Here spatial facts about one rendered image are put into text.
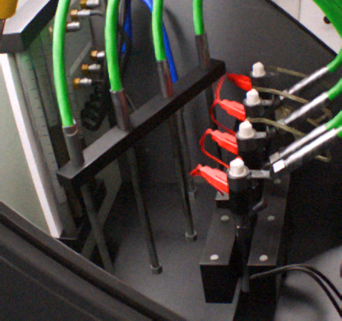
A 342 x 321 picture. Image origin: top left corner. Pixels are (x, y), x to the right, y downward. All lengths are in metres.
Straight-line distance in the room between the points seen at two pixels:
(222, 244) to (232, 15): 0.37
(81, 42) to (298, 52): 0.34
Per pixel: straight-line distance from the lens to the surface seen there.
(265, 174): 0.84
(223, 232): 0.93
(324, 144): 0.80
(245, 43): 1.10
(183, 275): 1.09
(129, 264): 1.13
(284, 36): 1.09
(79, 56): 1.10
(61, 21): 0.78
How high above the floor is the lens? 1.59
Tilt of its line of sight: 34 degrees down
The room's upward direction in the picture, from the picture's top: 10 degrees counter-clockwise
